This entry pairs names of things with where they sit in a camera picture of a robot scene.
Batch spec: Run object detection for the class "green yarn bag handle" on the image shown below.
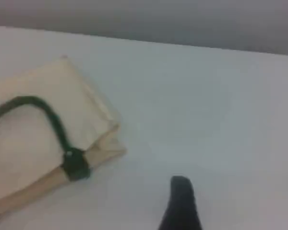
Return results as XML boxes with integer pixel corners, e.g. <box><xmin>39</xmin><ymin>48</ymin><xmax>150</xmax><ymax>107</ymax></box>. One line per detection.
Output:
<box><xmin>0</xmin><ymin>95</ymin><xmax>91</xmax><ymax>182</ymax></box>

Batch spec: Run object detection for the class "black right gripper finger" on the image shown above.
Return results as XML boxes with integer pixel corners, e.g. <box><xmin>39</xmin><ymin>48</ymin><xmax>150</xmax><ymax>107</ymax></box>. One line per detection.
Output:
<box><xmin>157</xmin><ymin>176</ymin><xmax>203</xmax><ymax>230</ymax></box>

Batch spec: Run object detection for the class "white cloth bag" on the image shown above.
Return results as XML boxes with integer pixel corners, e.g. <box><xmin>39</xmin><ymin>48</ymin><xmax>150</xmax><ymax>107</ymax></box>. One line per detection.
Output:
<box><xmin>0</xmin><ymin>58</ymin><xmax>128</xmax><ymax>211</ymax></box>

